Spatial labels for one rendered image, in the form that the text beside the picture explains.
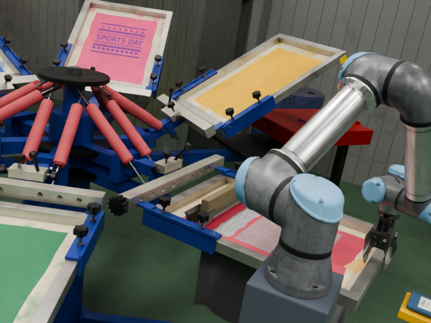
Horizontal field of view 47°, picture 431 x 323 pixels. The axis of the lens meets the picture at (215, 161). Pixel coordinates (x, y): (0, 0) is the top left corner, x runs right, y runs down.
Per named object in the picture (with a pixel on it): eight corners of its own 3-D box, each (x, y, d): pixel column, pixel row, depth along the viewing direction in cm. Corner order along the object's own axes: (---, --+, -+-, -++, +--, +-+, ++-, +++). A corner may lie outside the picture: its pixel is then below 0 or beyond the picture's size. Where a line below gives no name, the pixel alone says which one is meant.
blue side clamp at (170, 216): (219, 249, 172) (222, 231, 169) (212, 255, 167) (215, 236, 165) (150, 220, 185) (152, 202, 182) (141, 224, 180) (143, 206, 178)
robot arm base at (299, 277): (322, 308, 103) (333, 266, 100) (254, 282, 108) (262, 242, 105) (337, 275, 116) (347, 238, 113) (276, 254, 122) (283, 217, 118)
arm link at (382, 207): (383, 192, 166) (408, 200, 162) (380, 205, 167) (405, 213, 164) (378, 198, 160) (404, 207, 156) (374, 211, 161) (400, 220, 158)
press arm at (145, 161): (176, 180, 210) (177, 169, 209) (168, 184, 205) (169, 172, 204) (143, 168, 218) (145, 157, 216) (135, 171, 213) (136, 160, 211)
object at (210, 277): (312, 363, 176) (335, 276, 164) (303, 378, 169) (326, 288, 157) (202, 309, 196) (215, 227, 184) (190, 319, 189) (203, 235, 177)
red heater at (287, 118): (319, 124, 338) (323, 106, 334) (369, 147, 302) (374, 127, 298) (244, 124, 307) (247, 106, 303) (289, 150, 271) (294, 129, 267)
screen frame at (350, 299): (395, 241, 196) (397, 232, 194) (354, 311, 147) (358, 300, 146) (222, 179, 230) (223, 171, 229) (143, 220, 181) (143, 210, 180)
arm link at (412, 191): (458, 62, 116) (447, 211, 145) (414, 53, 123) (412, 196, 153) (430, 87, 111) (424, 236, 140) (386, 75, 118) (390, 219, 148)
